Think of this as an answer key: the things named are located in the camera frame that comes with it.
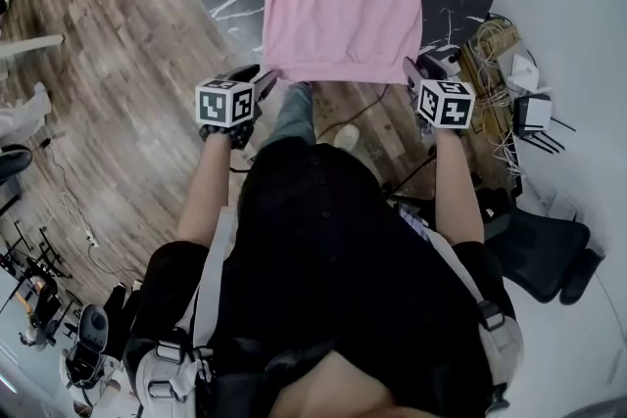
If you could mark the pink sweatshirt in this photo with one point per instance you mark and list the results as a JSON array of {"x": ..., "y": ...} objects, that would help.
[{"x": 343, "y": 14}]

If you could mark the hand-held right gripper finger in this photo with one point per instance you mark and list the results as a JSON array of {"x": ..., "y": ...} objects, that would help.
[
  {"x": 433, "y": 66},
  {"x": 412, "y": 76}
]

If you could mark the person's right forearm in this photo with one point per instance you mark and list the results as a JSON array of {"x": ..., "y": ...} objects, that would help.
[{"x": 458, "y": 191}]

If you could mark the person's blue jeans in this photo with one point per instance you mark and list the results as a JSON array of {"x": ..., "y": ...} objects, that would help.
[{"x": 294, "y": 112}]

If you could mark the person's black top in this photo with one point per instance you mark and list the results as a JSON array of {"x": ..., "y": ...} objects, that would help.
[{"x": 323, "y": 259}]

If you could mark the cardboard box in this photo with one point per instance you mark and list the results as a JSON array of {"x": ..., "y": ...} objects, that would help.
[{"x": 490, "y": 54}]

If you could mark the white router black antennas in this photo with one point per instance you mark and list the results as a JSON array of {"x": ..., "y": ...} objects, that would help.
[{"x": 534, "y": 112}]

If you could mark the grey shoulder harness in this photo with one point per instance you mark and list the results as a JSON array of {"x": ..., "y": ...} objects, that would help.
[{"x": 210, "y": 289}]

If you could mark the person's left forearm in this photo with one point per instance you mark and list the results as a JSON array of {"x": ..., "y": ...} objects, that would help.
[{"x": 206, "y": 191}]

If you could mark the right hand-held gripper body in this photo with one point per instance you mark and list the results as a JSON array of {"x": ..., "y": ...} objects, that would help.
[{"x": 443, "y": 105}]

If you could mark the white-legged dark-top desk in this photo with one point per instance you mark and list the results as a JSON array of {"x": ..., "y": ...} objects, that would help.
[{"x": 29, "y": 41}]

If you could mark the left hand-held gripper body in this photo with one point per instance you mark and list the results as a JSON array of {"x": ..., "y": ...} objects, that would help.
[{"x": 225, "y": 103}]

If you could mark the black office chair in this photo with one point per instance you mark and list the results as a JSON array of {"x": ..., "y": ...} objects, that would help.
[{"x": 544, "y": 249}]

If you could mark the white power strip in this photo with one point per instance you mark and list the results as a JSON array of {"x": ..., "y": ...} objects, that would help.
[{"x": 91, "y": 238}]

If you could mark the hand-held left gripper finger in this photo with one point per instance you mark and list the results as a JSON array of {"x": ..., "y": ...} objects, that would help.
[
  {"x": 242, "y": 72},
  {"x": 267, "y": 85}
]

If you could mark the white square router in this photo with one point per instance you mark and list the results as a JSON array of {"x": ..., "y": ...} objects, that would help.
[{"x": 523, "y": 73}]

